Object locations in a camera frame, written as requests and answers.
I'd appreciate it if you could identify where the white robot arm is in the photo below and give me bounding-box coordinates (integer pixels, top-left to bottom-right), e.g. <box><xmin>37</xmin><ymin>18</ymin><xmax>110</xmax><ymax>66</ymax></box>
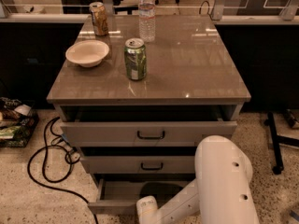
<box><xmin>136</xmin><ymin>135</ymin><xmax>260</xmax><ymax>224</ymax></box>

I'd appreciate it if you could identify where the black stand base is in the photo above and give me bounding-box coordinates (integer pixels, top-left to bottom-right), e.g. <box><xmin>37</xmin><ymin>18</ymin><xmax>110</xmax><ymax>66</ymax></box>
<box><xmin>264</xmin><ymin>112</ymin><xmax>299</xmax><ymax>175</ymax></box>

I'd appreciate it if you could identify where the grey drawer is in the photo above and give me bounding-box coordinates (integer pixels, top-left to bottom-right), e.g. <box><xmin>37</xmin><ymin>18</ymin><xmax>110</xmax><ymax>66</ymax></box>
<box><xmin>61</xmin><ymin>121</ymin><xmax>236</xmax><ymax>147</ymax></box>
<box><xmin>80</xmin><ymin>156</ymin><xmax>195</xmax><ymax>174</ymax></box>
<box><xmin>88</xmin><ymin>179</ymin><xmax>189</xmax><ymax>215</ymax></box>

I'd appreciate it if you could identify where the clear plastic water bottle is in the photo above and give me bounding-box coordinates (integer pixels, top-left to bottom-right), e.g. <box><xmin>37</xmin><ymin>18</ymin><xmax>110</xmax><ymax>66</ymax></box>
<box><xmin>138</xmin><ymin>0</ymin><xmax>155</xmax><ymax>42</ymax></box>

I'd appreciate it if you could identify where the white bowl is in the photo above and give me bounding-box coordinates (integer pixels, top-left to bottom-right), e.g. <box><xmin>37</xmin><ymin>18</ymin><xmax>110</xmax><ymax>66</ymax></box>
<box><xmin>65</xmin><ymin>40</ymin><xmax>109</xmax><ymax>68</ymax></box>

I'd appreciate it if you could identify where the black floor cable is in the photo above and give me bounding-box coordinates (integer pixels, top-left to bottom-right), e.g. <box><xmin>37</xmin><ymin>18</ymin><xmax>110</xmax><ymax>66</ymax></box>
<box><xmin>26</xmin><ymin>116</ymin><xmax>100</xmax><ymax>224</ymax></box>

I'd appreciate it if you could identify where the gold soda can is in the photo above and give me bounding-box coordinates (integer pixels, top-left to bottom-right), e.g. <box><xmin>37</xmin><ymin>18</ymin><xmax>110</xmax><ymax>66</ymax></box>
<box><xmin>90</xmin><ymin>2</ymin><xmax>108</xmax><ymax>36</ymax></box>

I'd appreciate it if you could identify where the green soda can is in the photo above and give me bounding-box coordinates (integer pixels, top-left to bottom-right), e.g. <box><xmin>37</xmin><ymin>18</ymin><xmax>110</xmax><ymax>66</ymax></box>
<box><xmin>124</xmin><ymin>38</ymin><xmax>147</xmax><ymax>80</ymax></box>

